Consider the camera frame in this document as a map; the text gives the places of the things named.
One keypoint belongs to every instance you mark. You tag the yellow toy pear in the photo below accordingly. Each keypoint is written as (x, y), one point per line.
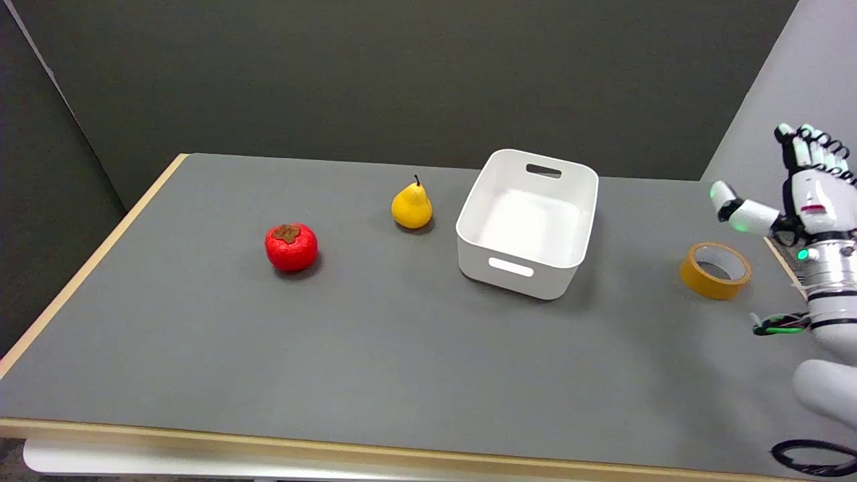
(411, 206)

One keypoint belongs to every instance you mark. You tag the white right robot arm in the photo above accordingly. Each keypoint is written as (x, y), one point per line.
(833, 294)

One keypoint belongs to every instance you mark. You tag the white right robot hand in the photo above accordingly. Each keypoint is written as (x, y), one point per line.
(818, 198)

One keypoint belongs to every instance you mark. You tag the yellow tape roll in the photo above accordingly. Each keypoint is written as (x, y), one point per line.
(712, 273)

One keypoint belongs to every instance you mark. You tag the white plastic basket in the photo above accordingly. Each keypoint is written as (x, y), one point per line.
(527, 224)

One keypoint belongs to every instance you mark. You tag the red toy persimmon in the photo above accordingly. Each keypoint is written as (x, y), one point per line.
(290, 246)

